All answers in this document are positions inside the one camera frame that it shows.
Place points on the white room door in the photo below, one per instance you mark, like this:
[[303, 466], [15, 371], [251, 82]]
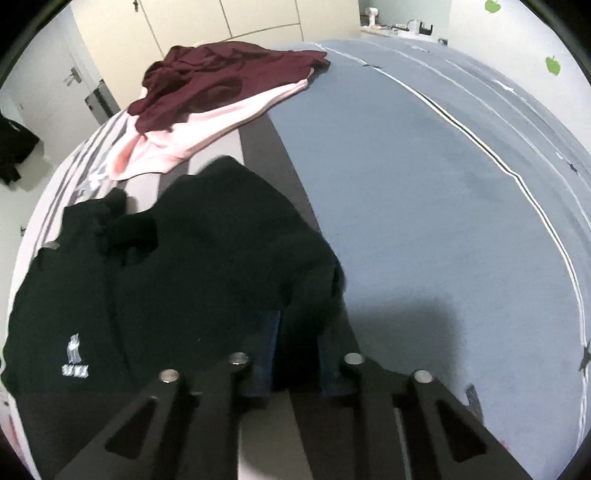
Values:
[[60, 50]]

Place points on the small white device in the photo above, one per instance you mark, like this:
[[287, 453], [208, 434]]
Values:
[[413, 24]]

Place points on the pink garment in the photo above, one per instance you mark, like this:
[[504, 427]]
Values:
[[184, 138]]

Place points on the black striped jacket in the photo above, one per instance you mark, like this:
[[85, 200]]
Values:
[[14, 147]]

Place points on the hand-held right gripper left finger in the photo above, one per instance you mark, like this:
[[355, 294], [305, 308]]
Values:
[[270, 355]]

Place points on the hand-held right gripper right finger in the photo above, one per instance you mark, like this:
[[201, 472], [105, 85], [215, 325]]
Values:
[[325, 364]]

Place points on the white nightstand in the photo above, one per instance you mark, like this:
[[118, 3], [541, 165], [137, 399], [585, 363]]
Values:
[[383, 31]]

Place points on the cream four-door wardrobe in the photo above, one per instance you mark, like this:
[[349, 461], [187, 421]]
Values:
[[184, 23]]

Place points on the small white fan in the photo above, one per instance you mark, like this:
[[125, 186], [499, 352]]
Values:
[[371, 14]]

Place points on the white bed headboard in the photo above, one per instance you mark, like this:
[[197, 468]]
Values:
[[521, 37]]

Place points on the bed with striped star sheet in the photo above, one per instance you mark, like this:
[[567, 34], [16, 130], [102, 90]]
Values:
[[415, 184]]

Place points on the maroon garment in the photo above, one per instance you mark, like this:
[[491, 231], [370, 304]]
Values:
[[207, 83]]

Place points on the small black device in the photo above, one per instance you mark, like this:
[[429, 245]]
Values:
[[425, 29]]

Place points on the black t-shirt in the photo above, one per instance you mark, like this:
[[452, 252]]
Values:
[[184, 258]]

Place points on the green apple sticker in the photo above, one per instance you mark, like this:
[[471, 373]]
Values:
[[551, 64], [493, 5]]

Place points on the grey suitcase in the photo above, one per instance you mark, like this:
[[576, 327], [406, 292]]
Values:
[[99, 101]]

